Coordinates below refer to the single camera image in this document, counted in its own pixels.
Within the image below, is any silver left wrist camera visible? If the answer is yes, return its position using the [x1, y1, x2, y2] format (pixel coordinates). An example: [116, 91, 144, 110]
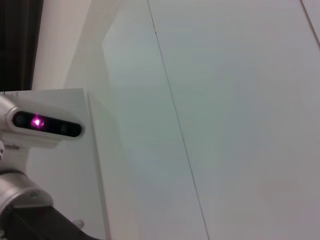
[4, 106, 84, 150]

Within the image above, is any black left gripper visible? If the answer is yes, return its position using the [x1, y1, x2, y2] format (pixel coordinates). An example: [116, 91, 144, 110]
[0, 204, 102, 240]

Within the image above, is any dark background curtain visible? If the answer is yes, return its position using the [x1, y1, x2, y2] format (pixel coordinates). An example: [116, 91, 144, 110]
[0, 0, 44, 92]

